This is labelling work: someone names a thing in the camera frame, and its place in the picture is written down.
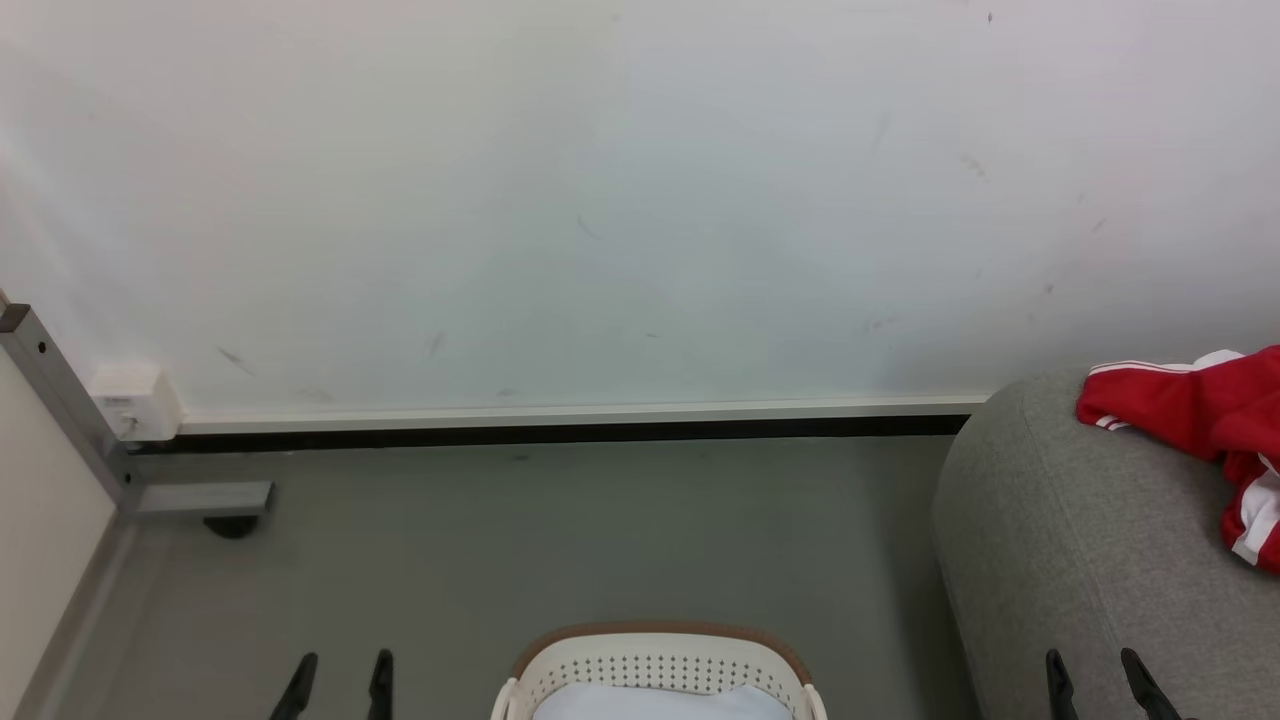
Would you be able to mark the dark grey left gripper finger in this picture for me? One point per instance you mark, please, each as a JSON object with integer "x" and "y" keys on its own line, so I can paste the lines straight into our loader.
{"x": 297, "y": 692}
{"x": 381, "y": 688}

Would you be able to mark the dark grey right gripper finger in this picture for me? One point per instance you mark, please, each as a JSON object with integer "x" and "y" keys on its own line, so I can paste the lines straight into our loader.
{"x": 1148, "y": 690}
{"x": 1060, "y": 690}

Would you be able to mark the red garment with white stripes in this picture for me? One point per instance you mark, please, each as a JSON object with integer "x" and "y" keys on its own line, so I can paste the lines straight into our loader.
{"x": 1200, "y": 410}

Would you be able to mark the white laundry basket brown rim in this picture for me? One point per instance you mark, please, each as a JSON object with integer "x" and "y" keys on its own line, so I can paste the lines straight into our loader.
{"x": 650, "y": 662}

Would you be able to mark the white clothing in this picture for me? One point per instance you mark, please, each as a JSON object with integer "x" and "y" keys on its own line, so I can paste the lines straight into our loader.
{"x": 665, "y": 704}

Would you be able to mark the light grey fabric sofa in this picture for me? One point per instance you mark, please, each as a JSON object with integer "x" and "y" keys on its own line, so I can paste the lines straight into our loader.
{"x": 1080, "y": 560}

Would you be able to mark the black caster wheel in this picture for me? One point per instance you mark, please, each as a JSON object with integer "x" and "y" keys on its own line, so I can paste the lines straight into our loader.
{"x": 232, "y": 526}

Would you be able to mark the beige partition panel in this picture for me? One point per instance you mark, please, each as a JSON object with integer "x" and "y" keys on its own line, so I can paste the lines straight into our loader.
{"x": 40, "y": 560}

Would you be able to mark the white and black baseboard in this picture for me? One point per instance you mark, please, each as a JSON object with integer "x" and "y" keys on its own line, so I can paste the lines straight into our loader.
{"x": 560, "y": 422}

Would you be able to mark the white wall socket box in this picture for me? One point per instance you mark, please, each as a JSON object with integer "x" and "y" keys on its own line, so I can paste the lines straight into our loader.
{"x": 135, "y": 402}

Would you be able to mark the grey metal frame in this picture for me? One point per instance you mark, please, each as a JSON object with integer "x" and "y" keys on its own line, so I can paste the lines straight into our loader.
{"x": 62, "y": 392}

